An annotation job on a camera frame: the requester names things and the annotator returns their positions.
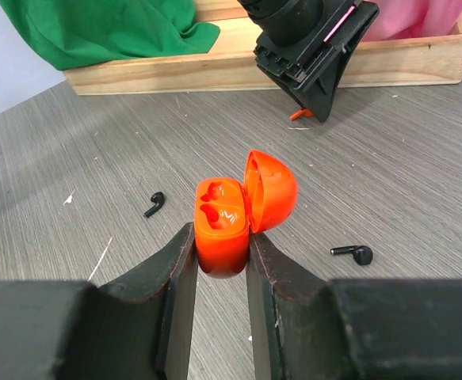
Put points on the black earbud bottom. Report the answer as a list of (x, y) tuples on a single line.
[(158, 200)]

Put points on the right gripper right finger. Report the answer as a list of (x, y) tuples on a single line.
[(304, 327)]

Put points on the orange earbud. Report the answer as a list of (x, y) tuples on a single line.
[(303, 112)]

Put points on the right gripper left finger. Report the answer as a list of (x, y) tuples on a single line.
[(137, 326)]

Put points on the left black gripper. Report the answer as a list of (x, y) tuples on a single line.
[(305, 46)]

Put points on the wooden clothes rack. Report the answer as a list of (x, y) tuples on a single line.
[(230, 64)]

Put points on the orange earbud case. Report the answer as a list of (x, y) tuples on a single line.
[(228, 211)]

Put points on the pink t-shirt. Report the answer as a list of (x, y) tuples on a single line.
[(405, 19)]

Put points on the green tank top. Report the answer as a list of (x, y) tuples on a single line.
[(69, 34)]

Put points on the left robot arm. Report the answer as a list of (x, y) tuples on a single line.
[(305, 45)]

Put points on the black earbud top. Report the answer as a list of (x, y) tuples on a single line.
[(362, 254)]

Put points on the black earbud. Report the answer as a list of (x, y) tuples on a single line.
[(362, 254), (158, 200)]

